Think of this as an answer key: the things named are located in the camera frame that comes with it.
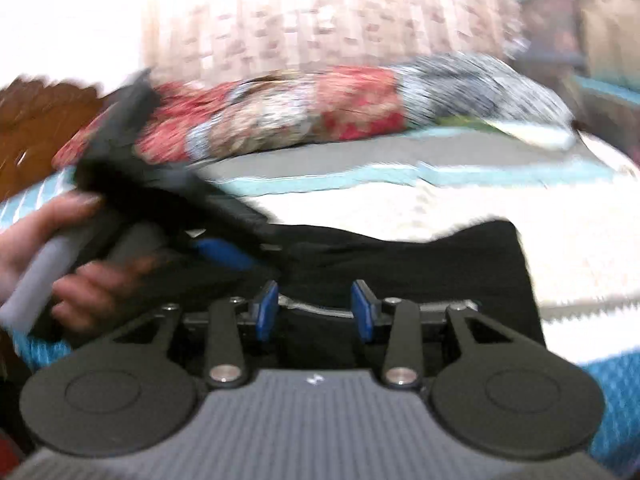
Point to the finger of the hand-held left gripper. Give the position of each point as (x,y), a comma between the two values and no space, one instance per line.
(240,220)
(225,255)

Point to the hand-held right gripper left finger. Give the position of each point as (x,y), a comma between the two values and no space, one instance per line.
(267,310)

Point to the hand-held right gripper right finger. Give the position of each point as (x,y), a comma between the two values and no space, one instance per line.
(362,310)

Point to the black pants with zipper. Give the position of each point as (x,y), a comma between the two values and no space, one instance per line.
(425,270)

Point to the person's left hand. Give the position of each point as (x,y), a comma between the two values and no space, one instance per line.
(30,240)

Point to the carved wooden headboard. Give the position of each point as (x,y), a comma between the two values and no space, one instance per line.
(35,130)

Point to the teal lattice pillow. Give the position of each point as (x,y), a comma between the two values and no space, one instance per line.
(30,195)

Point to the patchwork floral quilt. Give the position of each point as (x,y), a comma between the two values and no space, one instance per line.
(350,105)

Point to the beige leaf-print curtain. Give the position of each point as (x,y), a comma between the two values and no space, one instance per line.
(325,20)

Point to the patterned bed sheet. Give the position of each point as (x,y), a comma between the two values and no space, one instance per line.
(575,240)

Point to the beige fabric storage bag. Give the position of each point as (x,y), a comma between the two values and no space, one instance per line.
(610,35)

